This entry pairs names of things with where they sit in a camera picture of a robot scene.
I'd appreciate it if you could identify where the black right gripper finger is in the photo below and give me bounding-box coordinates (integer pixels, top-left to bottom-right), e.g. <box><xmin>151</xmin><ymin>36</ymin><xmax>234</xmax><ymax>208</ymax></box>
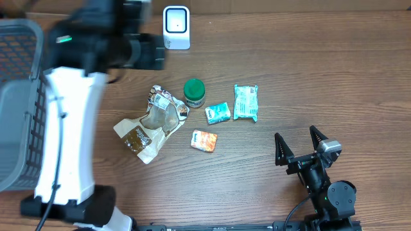
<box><xmin>310</xmin><ymin>125</ymin><xmax>328</xmax><ymax>151</ymax></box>
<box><xmin>274</xmin><ymin>133</ymin><xmax>294</xmax><ymax>166</ymax></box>

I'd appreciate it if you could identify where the green lidded jar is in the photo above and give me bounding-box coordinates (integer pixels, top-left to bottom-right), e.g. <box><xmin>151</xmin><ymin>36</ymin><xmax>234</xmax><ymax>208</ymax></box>
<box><xmin>183</xmin><ymin>78</ymin><xmax>206</xmax><ymax>108</ymax></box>

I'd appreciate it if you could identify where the large teal wipes pack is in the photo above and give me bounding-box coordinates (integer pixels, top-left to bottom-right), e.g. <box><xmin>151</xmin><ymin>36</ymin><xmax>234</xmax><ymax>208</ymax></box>
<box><xmin>233</xmin><ymin>84</ymin><xmax>259</xmax><ymax>122</ymax></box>

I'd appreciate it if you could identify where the teal tissue pack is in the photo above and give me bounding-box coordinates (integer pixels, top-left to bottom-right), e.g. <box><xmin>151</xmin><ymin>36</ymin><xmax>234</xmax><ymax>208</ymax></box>
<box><xmin>205</xmin><ymin>102</ymin><xmax>231</xmax><ymax>124</ymax></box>

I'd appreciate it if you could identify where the orange tissue pack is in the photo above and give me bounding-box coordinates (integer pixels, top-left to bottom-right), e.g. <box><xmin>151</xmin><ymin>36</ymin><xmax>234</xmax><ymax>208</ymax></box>
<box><xmin>191</xmin><ymin>130</ymin><xmax>218</xmax><ymax>152</ymax></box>

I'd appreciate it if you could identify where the brown white snack bag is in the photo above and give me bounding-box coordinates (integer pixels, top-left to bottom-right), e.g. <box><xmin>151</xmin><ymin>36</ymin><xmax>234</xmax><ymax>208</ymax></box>
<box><xmin>113</xmin><ymin>85</ymin><xmax>189</xmax><ymax>164</ymax></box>

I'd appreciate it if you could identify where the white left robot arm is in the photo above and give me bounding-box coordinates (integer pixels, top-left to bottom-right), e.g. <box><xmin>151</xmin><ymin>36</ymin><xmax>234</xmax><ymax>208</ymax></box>
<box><xmin>20</xmin><ymin>1</ymin><xmax>165</xmax><ymax>230</ymax></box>

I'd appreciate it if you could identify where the white barcode scanner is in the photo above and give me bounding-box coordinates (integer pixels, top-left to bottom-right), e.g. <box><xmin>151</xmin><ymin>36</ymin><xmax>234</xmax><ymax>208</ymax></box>
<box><xmin>162</xmin><ymin>5</ymin><xmax>191</xmax><ymax>50</ymax></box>

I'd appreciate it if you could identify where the grey plastic basket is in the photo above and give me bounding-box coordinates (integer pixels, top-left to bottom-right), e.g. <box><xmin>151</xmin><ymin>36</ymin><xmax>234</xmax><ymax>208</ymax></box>
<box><xmin>1</xmin><ymin>19</ymin><xmax>46</xmax><ymax>191</ymax></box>

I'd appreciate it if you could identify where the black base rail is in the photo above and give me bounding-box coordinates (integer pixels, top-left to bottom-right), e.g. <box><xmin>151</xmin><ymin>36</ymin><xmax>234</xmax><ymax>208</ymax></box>
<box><xmin>135</xmin><ymin>221</ymin><xmax>363</xmax><ymax>231</ymax></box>

